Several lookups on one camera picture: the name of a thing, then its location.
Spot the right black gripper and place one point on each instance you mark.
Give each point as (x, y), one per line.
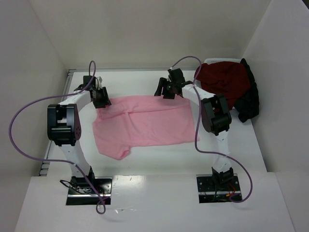
(166, 88)

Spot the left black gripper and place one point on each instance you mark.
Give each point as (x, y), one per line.
(101, 98)

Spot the pink t-shirt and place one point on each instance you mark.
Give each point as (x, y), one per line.
(139, 121)

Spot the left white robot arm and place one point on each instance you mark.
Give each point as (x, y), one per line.
(65, 130)

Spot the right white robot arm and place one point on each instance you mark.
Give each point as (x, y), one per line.
(214, 115)

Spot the white laundry basket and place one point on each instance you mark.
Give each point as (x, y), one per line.
(216, 60)

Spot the dark red t-shirt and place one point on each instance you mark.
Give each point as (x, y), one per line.
(227, 78)

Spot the black t-shirt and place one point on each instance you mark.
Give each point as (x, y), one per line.
(248, 105)

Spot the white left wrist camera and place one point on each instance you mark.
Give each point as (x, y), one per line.
(98, 82)

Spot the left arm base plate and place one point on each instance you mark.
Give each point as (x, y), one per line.
(83, 194)

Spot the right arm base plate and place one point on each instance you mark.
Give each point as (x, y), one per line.
(209, 193)

